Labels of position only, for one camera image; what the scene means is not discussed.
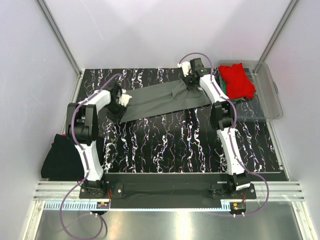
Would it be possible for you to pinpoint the left white cable duct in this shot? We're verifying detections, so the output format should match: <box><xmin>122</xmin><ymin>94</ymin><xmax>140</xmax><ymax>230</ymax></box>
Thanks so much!
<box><xmin>44</xmin><ymin>201</ymin><xmax>108</xmax><ymax>211</ymax></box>

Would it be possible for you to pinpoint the right aluminium frame post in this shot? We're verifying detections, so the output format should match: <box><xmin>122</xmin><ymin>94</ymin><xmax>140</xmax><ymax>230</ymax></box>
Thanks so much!
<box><xmin>258</xmin><ymin>0</ymin><xmax>301</xmax><ymax>62</ymax></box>

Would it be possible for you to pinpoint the front aluminium rail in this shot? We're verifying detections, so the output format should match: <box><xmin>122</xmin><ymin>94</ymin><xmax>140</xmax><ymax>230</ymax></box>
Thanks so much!
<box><xmin>34</xmin><ymin>181</ymin><xmax>305</xmax><ymax>202</ymax></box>

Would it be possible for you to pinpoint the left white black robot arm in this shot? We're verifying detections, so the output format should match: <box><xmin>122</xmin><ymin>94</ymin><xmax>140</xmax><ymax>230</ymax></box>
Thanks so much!
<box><xmin>65</xmin><ymin>83</ymin><xmax>132</xmax><ymax>199</ymax></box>

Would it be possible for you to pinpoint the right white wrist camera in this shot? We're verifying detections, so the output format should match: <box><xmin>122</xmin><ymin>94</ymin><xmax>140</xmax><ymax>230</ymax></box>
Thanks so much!
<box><xmin>177</xmin><ymin>61</ymin><xmax>192</xmax><ymax>77</ymax></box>

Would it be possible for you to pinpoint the clear plastic bin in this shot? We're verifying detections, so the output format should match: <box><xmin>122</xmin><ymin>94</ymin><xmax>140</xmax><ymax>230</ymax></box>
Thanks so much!
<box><xmin>217</xmin><ymin>60</ymin><xmax>283</xmax><ymax>122</ymax></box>

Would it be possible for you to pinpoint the left aluminium frame post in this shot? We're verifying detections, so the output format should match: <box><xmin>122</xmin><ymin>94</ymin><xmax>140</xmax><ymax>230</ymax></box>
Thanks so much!
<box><xmin>35</xmin><ymin>0</ymin><xmax>82</xmax><ymax>78</ymax></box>

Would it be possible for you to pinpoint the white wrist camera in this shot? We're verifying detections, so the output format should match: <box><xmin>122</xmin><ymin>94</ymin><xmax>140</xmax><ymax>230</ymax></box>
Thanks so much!
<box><xmin>118</xmin><ymin>93</ymin><xmax>132</xmax><ymax>107</ymax></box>
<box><xmin>177</xmin><ymin>61</ymin><xmax>192</xmax><ymax>77</ymax></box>

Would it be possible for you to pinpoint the purple cable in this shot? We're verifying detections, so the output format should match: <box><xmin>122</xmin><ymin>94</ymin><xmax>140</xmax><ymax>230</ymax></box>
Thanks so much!
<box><xmin>178</xmin><ymin>52</ymin><xmax>270</xmax><ymax>217</ymax></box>
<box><xmin>59</xmin><ymin>73</ymin><xmax>126</xmax><ymax>237</ymax></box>

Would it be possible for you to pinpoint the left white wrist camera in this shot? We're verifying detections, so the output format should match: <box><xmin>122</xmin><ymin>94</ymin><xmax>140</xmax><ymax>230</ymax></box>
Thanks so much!
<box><xmin>118</xmin><ymin>93</ymin><xmax>132</xmax><ymax>107</ymax></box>

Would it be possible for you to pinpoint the left small connector board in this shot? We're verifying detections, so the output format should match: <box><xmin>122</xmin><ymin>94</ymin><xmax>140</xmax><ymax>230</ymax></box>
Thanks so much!
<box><xmin>96</xmin><ymin>201</ymin><xmax>111</xmax><ymax>209</ymax></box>

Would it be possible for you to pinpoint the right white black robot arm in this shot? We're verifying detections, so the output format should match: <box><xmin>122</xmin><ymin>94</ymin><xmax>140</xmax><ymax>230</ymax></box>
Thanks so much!
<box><xmin>177</xmin><ymin>58</ymin><xmax>251</xmax><ymax>199</ymax></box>

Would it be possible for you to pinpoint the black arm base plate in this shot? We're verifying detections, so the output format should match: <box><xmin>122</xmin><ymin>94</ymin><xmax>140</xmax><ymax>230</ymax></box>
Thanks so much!
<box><xmin>79</xmin><ymin>173</ymin><xmax>257</xmax><ymax>211</ymax></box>

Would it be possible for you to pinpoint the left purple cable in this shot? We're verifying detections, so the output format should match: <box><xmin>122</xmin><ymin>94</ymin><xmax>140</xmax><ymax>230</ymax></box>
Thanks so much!
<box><xmin>59</xmin><ymin>73</ymin><xmax>126</xmax><ymax>237</ymax></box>

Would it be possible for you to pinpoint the grey t shirt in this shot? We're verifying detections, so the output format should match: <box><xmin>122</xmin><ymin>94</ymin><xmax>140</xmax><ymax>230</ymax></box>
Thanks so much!
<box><xmin>120</xmin><ymin>80</ymin><xmax>211</xmax><ymax>123</ymax></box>

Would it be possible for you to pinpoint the right small connector board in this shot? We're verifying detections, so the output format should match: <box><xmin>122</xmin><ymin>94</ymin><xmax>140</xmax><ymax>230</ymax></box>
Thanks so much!
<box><xmin>230</xmin><ymin>201</ymin><xmax>247</xmax><ymax>218</ymax></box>

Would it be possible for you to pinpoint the black folded t shirt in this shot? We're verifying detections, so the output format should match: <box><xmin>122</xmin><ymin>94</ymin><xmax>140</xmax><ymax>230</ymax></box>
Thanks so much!
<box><xmin>40</xmin><ymin>134</ymin><xmax>85</xmax><ymax>181</ymax></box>

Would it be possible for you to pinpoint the white cable duct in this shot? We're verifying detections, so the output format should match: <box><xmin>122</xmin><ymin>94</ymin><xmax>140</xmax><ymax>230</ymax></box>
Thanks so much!
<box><xmin>220</xmin><ymin>199</ymin><xmax>232</xmax><ymax>212</ymax></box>
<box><xmin>44</xmin><ymin>201</ymin><xmax>108</xmax><ymax>211</ymax></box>

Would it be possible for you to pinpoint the small connector board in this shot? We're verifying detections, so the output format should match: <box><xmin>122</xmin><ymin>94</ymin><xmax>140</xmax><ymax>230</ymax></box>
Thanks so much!
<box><xmin>230</xmin><ymin>201</ymin><xmax>247</xmax><ymax>218</ymax></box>
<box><xmin>96</xmin><ymin>201</ymin><xmax>111</xmax><ymax>209</ymax></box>

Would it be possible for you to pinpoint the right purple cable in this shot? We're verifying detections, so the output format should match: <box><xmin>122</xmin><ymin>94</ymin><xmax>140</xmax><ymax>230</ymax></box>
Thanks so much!
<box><xmin>178</xmin><ymin>52</ymin><xmax>270</xmax><ymax>217</ymax></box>

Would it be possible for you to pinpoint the right white cable duct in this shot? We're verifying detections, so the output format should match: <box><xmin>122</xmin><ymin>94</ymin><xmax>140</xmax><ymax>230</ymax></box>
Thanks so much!
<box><xmin>220</xmin><ymin>199</ymin><xmax>232</xmax><ymax>212</ymax></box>

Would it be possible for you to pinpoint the aluminium frame post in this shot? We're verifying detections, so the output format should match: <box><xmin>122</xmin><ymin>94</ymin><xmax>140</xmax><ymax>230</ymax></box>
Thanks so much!
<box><xmin>35</xmin><ymin>0</ymin><xmax>82</xmax><ymax>78</ymax></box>
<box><xmin>258</xmin><ymin>0</ymin><xmax>301</xmax><ymax>62</ymax></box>

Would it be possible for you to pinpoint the red t shirt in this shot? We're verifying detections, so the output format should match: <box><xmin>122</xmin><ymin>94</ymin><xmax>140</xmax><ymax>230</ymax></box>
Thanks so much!
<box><xmin>218</xmin><ymin>63</ymin><xmax>256</xmax><ymax>100</ymax></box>

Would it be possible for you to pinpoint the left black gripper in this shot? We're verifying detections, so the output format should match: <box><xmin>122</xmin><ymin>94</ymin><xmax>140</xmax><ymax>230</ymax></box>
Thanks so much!
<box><xmin>106</xmin><ymin>100</ymin><xmax>128</xmax><ymax>125</ymax></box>

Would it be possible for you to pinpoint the green t shirt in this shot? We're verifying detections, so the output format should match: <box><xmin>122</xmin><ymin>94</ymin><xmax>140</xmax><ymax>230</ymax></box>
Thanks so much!
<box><xmin>220</xmin><ymin>80</ymin><xmax>242</xmax><ymax>102</ymax></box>

